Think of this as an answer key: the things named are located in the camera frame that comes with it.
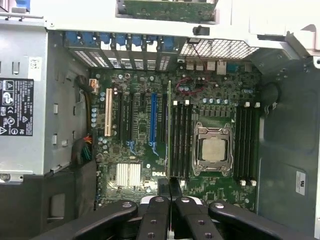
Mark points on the white expansion slot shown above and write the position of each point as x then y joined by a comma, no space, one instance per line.
108,112

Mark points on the grey power supply unit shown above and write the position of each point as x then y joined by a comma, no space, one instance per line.
25,150

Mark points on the black expansion slot blue latch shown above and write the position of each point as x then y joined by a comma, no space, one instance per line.
131,115

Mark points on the graphics card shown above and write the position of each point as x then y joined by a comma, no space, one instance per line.
170,11

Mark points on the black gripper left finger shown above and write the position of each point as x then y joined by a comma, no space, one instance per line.
152,220

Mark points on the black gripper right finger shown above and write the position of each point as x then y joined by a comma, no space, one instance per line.
190,220

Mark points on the metal CPU socket frame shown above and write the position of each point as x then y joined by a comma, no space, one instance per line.
195,150

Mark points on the blue case release latch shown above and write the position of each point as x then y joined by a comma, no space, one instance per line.
23,5

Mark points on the green motherboard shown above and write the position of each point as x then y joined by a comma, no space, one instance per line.
140,120

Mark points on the long black expansion slot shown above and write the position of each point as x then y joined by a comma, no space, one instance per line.
121,115
165,117

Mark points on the open black PC case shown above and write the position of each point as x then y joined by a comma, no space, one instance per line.
287,150

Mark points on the installed silver CPU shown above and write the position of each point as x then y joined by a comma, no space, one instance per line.
213,149

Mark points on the silver chipset heatsink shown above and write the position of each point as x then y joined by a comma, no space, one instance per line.
128,175

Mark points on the short black expansion slot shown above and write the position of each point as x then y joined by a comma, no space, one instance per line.
143,99

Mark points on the RAM slot black latches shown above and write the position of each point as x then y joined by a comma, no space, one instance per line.
239,140
250,140
192,115
180,140

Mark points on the black plastic fan shroud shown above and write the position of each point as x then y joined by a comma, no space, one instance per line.
37,200

